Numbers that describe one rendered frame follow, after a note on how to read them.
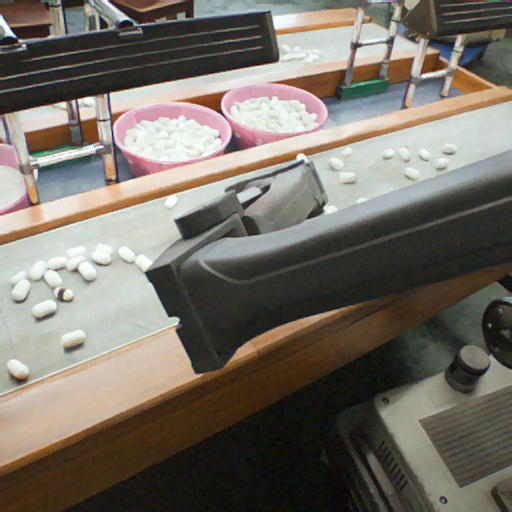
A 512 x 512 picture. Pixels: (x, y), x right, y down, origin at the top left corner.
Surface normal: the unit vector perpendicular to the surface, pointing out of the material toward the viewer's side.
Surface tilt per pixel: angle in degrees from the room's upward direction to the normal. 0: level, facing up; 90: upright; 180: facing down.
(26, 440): 0
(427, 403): 0
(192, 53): 58
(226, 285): 72
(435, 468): 1
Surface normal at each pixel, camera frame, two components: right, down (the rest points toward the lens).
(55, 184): 0.08, -0.72
